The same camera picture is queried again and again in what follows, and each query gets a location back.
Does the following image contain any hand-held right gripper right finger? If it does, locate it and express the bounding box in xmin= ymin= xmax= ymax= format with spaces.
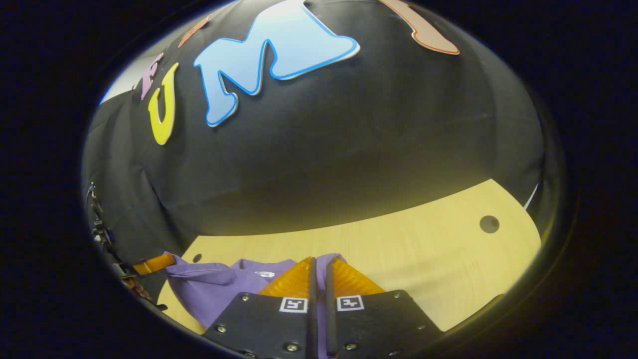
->
xmin=325 ymin=257 xmax=444 ymax=359

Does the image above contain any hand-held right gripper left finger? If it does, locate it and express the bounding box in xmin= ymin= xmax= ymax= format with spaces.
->
xmin=202 ymin=256 xmax=318 ymax=359

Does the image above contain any purple collared shirt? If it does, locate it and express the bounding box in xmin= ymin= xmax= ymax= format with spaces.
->
xmin=164 ymin=252 xmax=349 ymax=359

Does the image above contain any black backdrop cloth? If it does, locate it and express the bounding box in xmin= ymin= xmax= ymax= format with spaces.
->
xmin=82 ymin=0 xmax=544 ymax=300

